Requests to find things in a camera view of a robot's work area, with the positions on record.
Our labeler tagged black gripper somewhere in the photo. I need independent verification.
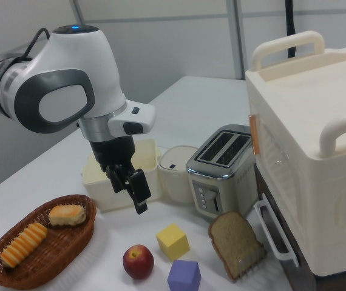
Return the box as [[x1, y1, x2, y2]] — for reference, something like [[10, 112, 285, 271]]
[[89, 135, 152, 215]]

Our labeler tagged golden square bread bun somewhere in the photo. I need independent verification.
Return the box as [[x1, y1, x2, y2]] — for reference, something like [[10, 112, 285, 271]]
[[48, 204, 87, 227]]

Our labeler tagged brown bread slice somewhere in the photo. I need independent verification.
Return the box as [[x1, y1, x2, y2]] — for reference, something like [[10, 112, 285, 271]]
[[208, 211, 268, 281]]

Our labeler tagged orange striped bread roll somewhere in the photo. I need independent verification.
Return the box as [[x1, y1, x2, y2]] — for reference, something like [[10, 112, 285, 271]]
[[0, 222, 49, 269]]

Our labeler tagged cream open plastic box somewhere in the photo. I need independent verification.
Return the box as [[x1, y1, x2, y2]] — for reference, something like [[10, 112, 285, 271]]
[[81, 138, 163, 212]]

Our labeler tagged cream lidded container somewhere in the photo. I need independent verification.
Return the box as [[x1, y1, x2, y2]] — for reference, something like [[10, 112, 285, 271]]
[[158, 145, 198, 203]]

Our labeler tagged yellow foam cube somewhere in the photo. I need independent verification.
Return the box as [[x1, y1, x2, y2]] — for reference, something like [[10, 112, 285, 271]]
[[155, 223, 191, 262]]

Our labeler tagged red apple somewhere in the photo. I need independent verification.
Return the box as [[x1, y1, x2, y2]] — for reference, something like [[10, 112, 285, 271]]
[[122, 244, 155, 280]]

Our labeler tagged silver two-slot toaster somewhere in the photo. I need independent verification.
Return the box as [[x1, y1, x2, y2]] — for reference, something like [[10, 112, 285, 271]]
[[186, 124, 257, 219]]

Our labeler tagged brown wicker basket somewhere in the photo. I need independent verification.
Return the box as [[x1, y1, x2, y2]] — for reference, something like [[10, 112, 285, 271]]
[[0, 193, 98, 291]]

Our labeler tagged purple foam cube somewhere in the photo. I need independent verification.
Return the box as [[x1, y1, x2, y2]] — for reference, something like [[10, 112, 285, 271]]
[[166, 259, 202, 291]]

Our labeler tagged black vertical pole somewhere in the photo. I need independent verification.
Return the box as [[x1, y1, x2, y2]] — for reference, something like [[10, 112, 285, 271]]
[[283, 0, 298, 59]]

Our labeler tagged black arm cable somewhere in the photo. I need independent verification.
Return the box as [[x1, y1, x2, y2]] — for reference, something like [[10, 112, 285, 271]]
[[19, 27, 53, 63]]

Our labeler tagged cream toy oven with handles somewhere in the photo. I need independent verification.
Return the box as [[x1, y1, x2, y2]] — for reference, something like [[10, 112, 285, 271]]
[[245, 30, 346, 291]]

